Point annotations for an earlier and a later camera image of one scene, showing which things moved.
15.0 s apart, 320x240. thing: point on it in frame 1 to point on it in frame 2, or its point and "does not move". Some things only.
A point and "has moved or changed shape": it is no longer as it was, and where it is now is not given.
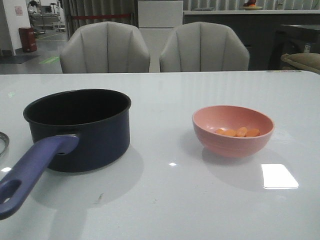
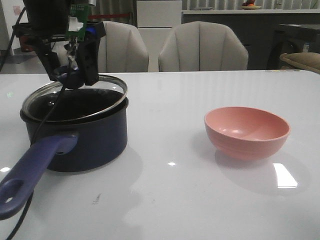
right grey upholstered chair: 202,47 does not move
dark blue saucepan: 72,130 does not move
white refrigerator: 156,20 does not move
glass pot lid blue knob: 4,141 to 85,103
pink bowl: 232,131 has moved or changed shape
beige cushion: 306,61 does not move
